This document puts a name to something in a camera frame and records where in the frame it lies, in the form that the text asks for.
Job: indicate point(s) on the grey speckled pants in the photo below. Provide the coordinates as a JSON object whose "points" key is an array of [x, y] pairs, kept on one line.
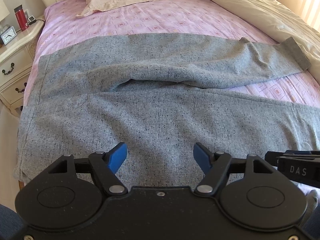
{"points": [[160, 94]]}

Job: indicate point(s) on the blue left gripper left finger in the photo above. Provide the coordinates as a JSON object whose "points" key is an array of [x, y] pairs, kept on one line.
{"points": [[115, 157]]}

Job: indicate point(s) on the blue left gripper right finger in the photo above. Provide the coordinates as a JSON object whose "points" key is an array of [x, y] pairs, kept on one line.
{"points": [[203, 157]]}

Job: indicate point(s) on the cream nightstand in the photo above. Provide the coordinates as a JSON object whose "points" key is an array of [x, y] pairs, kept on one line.
{"points": [[16, 62]]}

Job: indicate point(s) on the red thermos bottle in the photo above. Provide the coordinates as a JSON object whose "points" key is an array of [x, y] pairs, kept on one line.
{"points": [[21, 19]]}

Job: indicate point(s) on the black lower drawer handle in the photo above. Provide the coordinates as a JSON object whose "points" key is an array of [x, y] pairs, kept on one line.
{"points": [[20, 87]]}

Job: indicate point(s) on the pink patterned bed sheet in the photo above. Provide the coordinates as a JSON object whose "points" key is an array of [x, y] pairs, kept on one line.
{"points": [[63, 28]]}

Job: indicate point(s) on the small alarm clock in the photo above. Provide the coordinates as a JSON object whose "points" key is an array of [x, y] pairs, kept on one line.
{"points": [[8, 35]]}

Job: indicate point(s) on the white table lamp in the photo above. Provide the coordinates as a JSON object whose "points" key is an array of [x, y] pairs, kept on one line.
{"points": [[4, 12]]}

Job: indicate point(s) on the cream duvet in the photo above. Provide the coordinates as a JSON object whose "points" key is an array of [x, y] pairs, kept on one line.
{"points": [[279, 23]]}

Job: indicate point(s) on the small white charger cube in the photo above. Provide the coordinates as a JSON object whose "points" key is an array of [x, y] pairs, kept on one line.
{"points": [[31, 20]]}

